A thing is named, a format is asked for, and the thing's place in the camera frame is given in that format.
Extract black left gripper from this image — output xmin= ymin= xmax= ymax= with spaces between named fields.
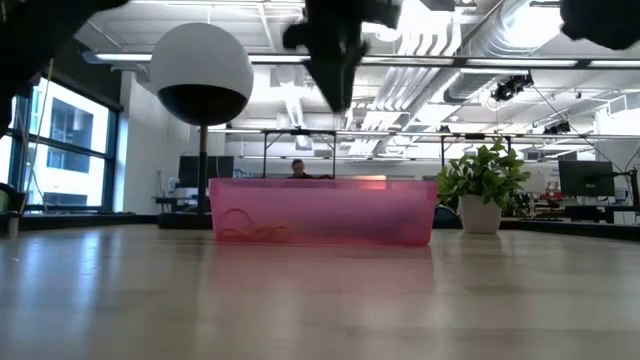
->
xmin=281 ymin=0 xmax=402 ymax=113

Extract red-brown rubber band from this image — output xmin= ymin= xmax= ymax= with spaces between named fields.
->
xmin=218 ymin=207 xmax=292 ymax=242

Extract pink translucent plastic bin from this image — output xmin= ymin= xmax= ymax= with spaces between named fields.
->
xmin=208 ymin=178 xmax=439 ymax=247

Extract black workstation stand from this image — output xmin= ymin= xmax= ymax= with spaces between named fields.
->
xmin=262 ymin=128 xmax=338 ymax=180

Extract ceiling light strip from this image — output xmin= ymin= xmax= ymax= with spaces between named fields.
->
xmin=82 ymin=49 xmax=640 ymax=70

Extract person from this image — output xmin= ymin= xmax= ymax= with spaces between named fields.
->
xmin=287 ymin=158 xmax=334 ymax=180

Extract white globe lamp black base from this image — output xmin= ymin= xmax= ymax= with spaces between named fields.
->
xmin=149 ymin=22 xmax=255 ymax=230

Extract black computer monitor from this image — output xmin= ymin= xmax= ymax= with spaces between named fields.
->
xmin=558 ymin=159 xmax=616 ymax=197
xmin=178 ymin=155 xmax=235 ymax=189

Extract small potted green plant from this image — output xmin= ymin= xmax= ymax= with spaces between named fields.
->
xmin=433 ymin=138 xmax=532 ymax=236

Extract black track spotlights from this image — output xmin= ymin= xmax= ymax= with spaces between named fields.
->
xmin=491 ymin=72 xmax=535 ymax=103

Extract large glass window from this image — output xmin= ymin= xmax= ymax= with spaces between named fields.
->
xmin=0 ymin=74 xmax=120 ymax=214

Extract silver ceiling duct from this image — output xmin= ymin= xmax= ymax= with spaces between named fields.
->
xmin=442 ymin=0 xmax=534 ymax=104

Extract black metal table frame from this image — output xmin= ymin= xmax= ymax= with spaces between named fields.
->
xmin=0 ymin=212 xmax=640 ymax=242

